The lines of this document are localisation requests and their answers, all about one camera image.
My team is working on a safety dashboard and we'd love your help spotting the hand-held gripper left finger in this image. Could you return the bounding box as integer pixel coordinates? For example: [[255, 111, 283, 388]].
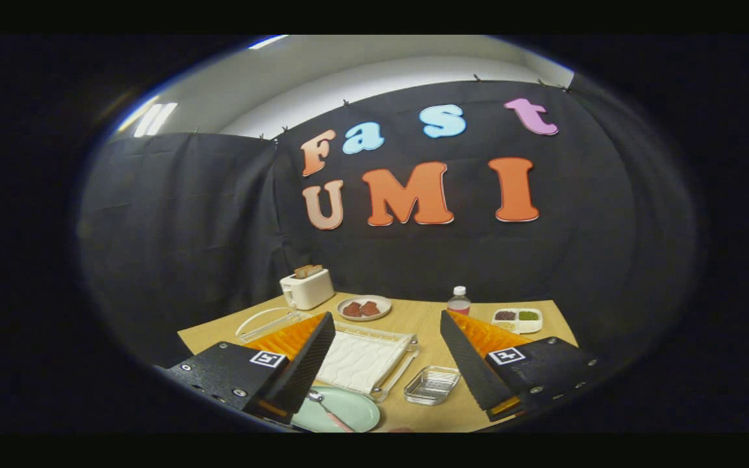
[[165, 311, 337, 426]]

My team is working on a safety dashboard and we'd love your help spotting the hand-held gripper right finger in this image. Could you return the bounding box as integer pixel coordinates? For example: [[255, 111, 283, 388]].
[[440, 309, 603, 422]]

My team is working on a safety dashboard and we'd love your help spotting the metal spoon with pink handle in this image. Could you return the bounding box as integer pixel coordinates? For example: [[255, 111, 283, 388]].
[[306, 390, 356, 433]]

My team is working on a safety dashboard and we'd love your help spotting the small metal wire basket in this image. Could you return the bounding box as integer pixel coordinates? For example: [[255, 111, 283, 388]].
[[404, 365, 462, 406]]

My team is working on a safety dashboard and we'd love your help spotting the white wire dish rack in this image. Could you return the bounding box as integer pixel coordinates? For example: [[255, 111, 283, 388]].
[[235, 307, 420, 402]]

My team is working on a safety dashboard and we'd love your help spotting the pale green plate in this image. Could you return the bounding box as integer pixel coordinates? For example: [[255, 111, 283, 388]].
[[291, 385, 382, 433]]

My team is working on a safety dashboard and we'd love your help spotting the white divided dish with beans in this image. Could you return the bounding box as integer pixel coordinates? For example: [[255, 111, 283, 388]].
[[491, 307, 544, 335]]

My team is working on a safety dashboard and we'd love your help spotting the beige round plate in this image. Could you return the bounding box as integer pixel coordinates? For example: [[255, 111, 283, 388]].
[[336, 294, 393, 322]]

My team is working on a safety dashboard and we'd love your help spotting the clear water bottle red label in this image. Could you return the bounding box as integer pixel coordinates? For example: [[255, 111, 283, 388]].
[[447, 286, 471, 317]]

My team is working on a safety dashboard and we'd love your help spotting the white toaster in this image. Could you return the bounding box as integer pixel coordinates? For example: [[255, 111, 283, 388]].
[[280, 268, 335, 311]]

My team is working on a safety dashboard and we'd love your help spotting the black backdrop cloth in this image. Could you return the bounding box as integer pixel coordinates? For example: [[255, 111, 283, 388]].
[[79, 80, 700, 372]]

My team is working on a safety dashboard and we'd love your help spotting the ceiling light strip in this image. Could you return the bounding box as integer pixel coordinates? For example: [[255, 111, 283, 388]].
[[133, 101, 179, 138]]

